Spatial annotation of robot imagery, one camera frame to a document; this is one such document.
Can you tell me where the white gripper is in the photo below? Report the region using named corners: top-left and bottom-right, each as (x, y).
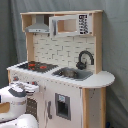
top-left (0, 81), bottom-right (39, 121)

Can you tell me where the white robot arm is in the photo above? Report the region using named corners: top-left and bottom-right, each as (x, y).
top-left (0, 81), bottom-right (39, 128)

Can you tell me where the wooden toy kitchen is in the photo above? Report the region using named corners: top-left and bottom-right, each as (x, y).
top-left (8, 10), bottom-right (115, 128)

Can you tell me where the red grey stove knob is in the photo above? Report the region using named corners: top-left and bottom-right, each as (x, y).
top-left (12, 75), bottom-right (20, 83)

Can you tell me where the black toy stovetop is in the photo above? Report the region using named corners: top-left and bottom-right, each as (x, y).
top-left (20, 61), bottom-right (56, 73)

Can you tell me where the grey ice dispenser panel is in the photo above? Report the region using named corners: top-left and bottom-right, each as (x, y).
top-left (55, 93), bottom-right (71, 120)

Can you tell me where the grey toy sink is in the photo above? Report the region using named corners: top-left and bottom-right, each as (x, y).
top-left (53, 67), bottom-right (92, 81)

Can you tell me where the black toy faucet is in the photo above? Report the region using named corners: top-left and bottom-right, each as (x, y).
top-left (76, 50), bottom-right (94, 70)

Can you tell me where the grey range hood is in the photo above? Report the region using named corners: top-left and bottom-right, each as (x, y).
top-left (25, 15), bottom-right (49, 33)

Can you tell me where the white microwave door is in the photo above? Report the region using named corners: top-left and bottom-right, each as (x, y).
top-left (49, 14), bottom-right (92, 38)

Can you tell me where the grey cabinet door handle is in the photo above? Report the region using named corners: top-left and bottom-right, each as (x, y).
top-left (47, 101), bottom-right (52, 119)

